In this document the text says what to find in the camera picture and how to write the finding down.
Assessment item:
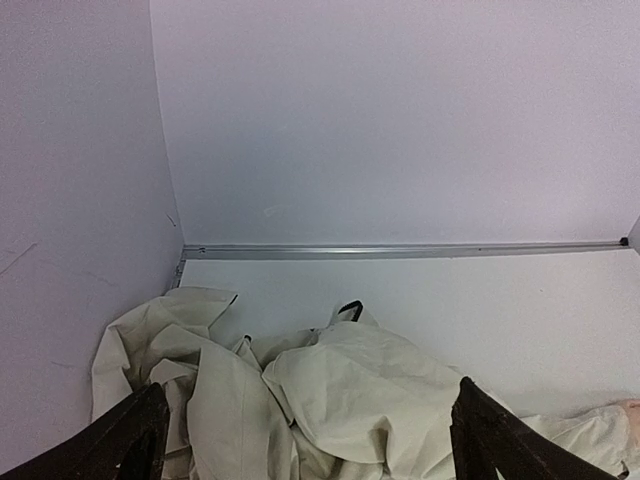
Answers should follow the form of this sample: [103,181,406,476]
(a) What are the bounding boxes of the mannequin hand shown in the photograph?
[619,399,640,436]

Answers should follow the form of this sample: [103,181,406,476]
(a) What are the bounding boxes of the beige zip jacket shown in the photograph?
[91,285,632,480]

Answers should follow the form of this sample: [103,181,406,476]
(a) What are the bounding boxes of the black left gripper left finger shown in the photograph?
[1,383,169,480]

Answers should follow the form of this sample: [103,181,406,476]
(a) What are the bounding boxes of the aluminium rear table rail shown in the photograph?
[174,237,631,281]

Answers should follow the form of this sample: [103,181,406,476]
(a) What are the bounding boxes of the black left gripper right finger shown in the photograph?
[450,377,613,480]

